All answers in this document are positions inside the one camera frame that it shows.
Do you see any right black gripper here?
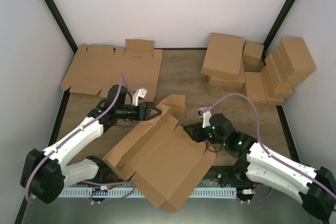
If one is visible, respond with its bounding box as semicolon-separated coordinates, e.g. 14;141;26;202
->
184;122;227;146

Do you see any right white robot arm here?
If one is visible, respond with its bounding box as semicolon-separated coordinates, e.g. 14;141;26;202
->
183;113;335;221

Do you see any middle folded cardboard box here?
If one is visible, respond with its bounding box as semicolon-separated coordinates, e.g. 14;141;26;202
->
242;72;267;105

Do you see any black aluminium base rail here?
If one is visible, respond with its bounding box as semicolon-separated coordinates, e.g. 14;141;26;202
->
79;166;254;186

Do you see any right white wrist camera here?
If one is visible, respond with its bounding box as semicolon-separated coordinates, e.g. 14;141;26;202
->
197;107;212;128

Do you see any large folded cardboard box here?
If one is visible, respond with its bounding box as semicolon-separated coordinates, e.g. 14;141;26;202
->
201;33;244;79

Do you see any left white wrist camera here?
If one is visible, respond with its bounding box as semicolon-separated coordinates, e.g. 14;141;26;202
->
132;88;147;106

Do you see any right black frame post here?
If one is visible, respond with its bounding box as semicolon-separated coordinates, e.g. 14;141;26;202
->
263;0;296;52

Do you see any tall folded cardboard box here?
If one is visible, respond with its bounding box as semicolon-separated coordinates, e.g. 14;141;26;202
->
277;37;316;81

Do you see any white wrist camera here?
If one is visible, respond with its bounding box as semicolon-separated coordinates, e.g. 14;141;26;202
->
197;107;212;128
132;88;147;106

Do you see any black frame post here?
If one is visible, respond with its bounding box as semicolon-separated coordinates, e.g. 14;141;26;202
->
263;0;296;52
44;0;78;53

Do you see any light blue slotted cable duct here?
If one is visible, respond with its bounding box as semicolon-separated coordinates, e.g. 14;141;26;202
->
59;187;237;199

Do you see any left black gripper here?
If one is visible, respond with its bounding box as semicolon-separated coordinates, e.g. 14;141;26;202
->
117;103;162;121

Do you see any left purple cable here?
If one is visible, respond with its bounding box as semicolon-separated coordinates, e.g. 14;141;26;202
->
25;72;137;202

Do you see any flat cardboard sheet stack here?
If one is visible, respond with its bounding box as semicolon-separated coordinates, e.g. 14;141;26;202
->
60;39;163;102

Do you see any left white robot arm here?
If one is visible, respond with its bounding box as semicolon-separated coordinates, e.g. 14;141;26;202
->
20;84;162;204

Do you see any brown cardboard box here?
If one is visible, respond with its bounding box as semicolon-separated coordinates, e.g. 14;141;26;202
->
103;94;216;213

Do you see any small folded cardboard box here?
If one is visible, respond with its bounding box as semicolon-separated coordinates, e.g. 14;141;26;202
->
242;41;264;66

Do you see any left black frame post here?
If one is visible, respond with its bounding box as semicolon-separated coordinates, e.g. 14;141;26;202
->
44;0;78;53

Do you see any leaning folded cardboard box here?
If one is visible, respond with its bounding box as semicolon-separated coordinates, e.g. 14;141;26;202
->
261;49;293;99

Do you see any low cardboard box stack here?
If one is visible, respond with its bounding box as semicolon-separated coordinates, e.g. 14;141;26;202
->
266;97;285;106

